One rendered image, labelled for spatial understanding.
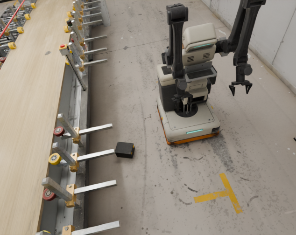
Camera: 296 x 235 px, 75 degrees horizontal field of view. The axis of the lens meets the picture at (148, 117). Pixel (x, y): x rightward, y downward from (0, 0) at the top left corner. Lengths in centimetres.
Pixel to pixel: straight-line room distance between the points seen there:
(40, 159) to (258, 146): 219
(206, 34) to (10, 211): 169
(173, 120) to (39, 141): 136
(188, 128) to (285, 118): 128
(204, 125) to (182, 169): 54
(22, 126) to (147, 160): 130
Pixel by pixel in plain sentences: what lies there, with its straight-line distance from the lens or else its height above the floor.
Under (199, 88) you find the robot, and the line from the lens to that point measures 184.
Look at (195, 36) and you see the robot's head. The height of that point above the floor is 135.
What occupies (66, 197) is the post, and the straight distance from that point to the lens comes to 136.
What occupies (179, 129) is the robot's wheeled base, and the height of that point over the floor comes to 28.
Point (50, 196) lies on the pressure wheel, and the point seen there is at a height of 91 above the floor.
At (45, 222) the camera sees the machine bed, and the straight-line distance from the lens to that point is 158.
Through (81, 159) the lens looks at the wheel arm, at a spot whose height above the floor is 83.
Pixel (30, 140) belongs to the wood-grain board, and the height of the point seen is 90.
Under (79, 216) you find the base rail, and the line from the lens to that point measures 153.
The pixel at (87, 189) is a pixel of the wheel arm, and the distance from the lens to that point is 140.
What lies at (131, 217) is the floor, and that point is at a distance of 214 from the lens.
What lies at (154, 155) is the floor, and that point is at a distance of 234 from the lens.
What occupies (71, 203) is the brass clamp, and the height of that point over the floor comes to 85.
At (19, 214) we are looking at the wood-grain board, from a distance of 150.
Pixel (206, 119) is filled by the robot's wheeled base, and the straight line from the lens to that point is 229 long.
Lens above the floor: 205
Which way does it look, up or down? 50 degrees down
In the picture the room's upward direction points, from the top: 11 degrees counter-clockwise
